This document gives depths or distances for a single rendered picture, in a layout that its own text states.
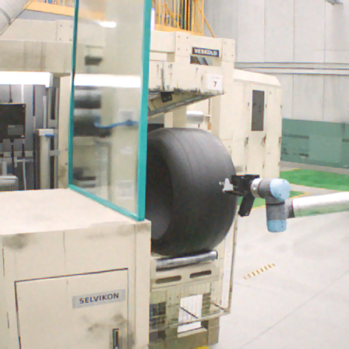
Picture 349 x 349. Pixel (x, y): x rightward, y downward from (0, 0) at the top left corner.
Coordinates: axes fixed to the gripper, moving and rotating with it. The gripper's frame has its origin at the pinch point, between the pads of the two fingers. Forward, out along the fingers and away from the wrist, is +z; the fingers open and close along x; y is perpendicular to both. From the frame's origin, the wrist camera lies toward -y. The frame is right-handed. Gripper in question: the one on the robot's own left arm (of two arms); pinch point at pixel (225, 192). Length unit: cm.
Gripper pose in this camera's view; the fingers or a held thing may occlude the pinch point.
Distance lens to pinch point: 200.7
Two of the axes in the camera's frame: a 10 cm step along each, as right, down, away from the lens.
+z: -5.1, -0.2, 8.6
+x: -8.6, 0.4, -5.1
